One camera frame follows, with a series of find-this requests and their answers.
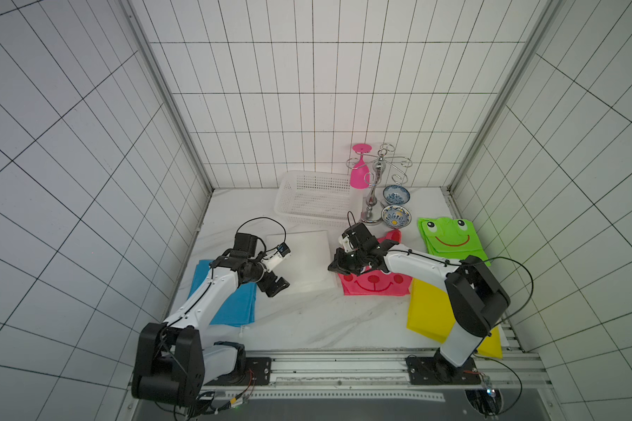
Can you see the far blue patterned bowl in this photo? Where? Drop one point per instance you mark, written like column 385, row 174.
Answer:
column 396, row 195

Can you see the yellow folded raincoat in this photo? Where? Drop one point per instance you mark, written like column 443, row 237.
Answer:
column 430, row 313

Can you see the silver metal glass rack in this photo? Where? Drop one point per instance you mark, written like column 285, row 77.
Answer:
column 383, row 163

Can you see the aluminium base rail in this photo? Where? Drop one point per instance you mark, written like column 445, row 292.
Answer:
column 371, row 375

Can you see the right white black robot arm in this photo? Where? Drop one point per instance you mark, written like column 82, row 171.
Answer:
column 476, row 298

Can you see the blue raincoat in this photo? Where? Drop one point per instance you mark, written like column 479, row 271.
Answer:
column 238, row 310

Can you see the blue patterned bowl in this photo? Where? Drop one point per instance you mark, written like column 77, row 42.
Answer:
column 396, row 195
column 396, row 216

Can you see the near blue patterned bowl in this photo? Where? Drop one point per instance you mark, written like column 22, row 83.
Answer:
column 396, row 216

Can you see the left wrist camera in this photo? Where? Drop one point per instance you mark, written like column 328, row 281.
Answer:
column 281, row 252

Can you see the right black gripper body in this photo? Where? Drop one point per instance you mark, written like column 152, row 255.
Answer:
column 348, row 258

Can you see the white plastic perforated basket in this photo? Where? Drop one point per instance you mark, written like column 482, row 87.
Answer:
column 319, row 199

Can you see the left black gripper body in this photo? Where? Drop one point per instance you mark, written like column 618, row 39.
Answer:
column 257, row 269

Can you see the pink plastic wine glass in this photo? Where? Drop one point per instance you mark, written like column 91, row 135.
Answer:
column 359, row 175

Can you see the pink bunny face raincoat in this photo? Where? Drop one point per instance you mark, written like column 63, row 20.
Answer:
column 376, row 283

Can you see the green frog face raincoat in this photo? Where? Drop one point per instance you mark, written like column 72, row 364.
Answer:
column 454, row 239

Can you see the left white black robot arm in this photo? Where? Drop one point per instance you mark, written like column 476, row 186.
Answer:
column 195, row 326

